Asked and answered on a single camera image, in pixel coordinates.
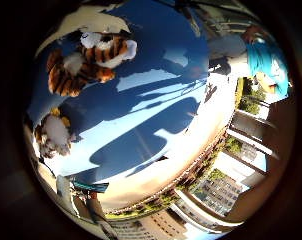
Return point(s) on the brown spotted white plush toy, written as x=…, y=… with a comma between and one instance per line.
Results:
x=55, y=133

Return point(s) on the orange striped tiger plush toy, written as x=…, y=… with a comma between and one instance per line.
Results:
x=91, y=58

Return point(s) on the blue striped cloth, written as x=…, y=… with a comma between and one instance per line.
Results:
x=91, y=186

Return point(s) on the person in teal shirt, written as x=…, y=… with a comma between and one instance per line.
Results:
x=267, y=61

